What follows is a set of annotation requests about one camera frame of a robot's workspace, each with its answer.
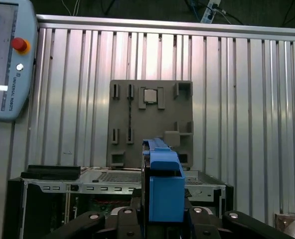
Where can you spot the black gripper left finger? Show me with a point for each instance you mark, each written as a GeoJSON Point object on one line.
{"type": "Point", "coordinates": [82, 224]}

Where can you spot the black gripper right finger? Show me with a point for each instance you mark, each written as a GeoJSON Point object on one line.
{"type": "Point", "coordinates": [249, 224]}

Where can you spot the hard disk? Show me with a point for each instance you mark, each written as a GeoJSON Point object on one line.
{"type": "Point", "coordinates": [166, 199]}

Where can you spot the green motherboard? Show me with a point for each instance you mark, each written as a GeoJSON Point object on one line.
{"type": "Point", "coordinates": [97, 207]}

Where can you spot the black open PC case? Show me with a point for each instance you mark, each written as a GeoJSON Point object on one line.
{"type": "Point", "coordinates": [207, 186]}

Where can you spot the grey parts rack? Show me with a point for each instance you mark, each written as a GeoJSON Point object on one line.
{"type": "Point", "coordinates": [150, 124]}

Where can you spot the silver CPU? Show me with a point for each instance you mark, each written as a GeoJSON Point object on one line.
{"type": "Point", "coordinates": [151, 95]}

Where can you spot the pale blue teach pendant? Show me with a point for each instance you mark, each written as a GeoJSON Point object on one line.
{"type": "Point", "coordinates": [23, 82]}

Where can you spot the white power strip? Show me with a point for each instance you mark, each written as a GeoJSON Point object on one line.
{"type": "Point", "coordinates": [210, 12]}

